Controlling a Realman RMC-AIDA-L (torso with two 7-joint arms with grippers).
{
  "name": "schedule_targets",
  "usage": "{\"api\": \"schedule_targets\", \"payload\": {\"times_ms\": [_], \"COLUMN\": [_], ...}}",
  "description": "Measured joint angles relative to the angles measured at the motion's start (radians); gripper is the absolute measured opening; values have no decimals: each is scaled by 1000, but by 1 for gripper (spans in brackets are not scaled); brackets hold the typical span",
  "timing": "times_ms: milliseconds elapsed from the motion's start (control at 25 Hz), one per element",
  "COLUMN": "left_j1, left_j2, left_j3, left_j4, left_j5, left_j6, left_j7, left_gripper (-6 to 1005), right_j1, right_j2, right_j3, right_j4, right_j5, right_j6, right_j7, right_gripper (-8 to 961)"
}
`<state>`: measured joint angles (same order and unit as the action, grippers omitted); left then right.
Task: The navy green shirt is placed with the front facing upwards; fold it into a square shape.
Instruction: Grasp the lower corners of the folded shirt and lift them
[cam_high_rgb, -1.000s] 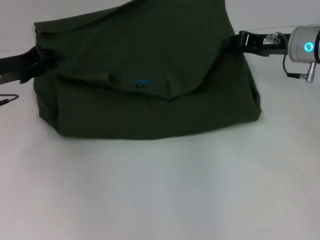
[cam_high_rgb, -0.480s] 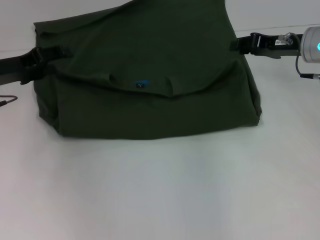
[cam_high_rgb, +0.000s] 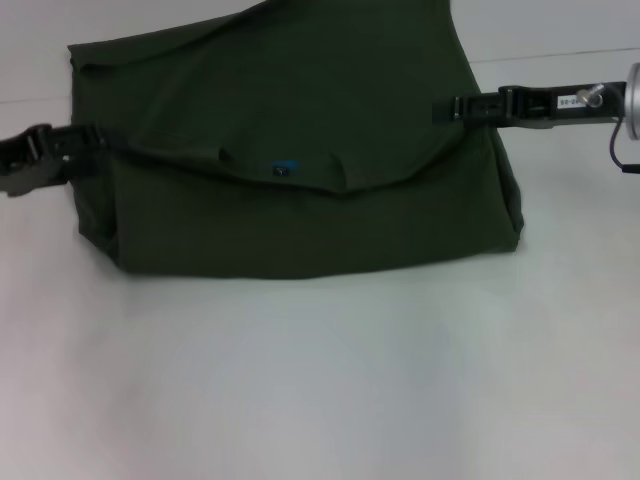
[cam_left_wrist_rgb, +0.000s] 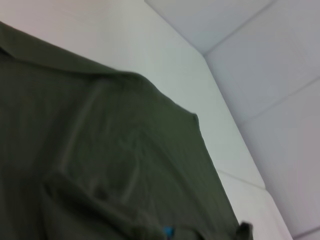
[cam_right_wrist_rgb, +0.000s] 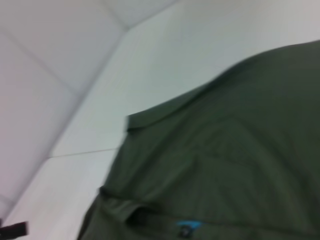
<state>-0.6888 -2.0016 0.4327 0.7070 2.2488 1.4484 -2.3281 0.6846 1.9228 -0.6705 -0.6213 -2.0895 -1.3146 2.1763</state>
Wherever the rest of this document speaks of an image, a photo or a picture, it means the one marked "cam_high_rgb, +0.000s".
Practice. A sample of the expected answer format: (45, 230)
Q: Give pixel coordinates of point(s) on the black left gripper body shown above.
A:
(27, 160)

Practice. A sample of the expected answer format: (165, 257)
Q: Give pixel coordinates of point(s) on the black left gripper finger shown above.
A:
(80, 137)
(80, 164)

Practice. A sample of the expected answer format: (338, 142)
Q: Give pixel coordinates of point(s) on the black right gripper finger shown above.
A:
(465, 109)

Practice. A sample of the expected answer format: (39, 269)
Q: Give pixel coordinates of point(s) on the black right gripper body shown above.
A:
(550, 107)

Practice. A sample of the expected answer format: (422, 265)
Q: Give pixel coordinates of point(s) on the dark green FREE t-shirt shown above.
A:
(300, 150)

